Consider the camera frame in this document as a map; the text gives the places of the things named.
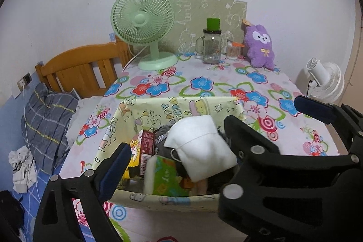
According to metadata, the white face mask pack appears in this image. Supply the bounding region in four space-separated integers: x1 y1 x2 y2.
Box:
164 115 237 182

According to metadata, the yellow cartoon storage box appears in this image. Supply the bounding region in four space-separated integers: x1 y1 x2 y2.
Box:
93 96 245 213

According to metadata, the white standing fan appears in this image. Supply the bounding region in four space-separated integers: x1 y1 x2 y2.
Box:
307 58 345 104

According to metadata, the crumpled white cloth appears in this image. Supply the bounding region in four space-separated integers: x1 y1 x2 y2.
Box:
8 146 37 193

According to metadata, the floral tablecloth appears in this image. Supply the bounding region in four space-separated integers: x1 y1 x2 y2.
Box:
60 53 338 241

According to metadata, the grey plaid pillow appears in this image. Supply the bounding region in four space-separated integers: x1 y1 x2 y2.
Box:
21 82 79 174

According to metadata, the purple plush bunny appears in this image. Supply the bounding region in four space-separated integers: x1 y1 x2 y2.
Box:
244 24 275 70

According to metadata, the dark grey knit glove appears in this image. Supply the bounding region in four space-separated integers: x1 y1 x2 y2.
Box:
154 124 179 161

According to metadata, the cotton swab container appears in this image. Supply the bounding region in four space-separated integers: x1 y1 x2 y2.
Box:
226 40 245 60

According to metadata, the wooden bed headboard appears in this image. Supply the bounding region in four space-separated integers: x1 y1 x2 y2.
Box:
35 37 131 98

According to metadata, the glass mason jar mug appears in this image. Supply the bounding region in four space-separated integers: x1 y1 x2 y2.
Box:
196 18 222 64

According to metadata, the green desk fan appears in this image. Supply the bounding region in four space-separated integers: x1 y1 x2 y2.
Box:
110 0 178 71

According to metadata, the wall power socket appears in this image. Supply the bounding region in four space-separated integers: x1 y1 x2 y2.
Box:
17 73 32 91

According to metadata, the beige cartoon wall board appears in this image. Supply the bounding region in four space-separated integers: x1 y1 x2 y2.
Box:
159 0 247 54

